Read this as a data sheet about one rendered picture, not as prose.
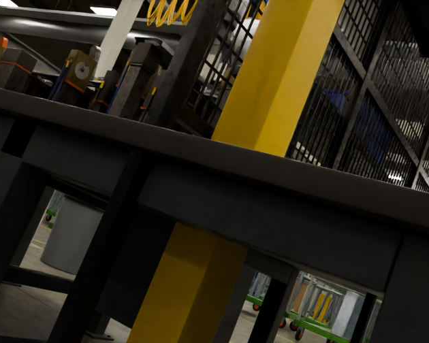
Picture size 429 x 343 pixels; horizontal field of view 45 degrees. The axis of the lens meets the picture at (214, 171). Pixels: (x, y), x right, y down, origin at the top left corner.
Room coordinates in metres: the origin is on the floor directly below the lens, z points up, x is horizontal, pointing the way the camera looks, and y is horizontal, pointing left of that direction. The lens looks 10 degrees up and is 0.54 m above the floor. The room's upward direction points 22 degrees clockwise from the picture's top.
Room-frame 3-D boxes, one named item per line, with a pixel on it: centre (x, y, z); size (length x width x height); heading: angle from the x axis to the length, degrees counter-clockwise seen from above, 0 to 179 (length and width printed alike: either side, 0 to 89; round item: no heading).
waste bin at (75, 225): (4.86, 0.96, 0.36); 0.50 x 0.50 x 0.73
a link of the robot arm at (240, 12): (1.67, 0.15, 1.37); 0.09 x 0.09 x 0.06
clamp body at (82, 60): (1.77, 0.59, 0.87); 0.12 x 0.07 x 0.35; 142
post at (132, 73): (1.27, 0.27, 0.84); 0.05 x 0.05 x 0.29; 52
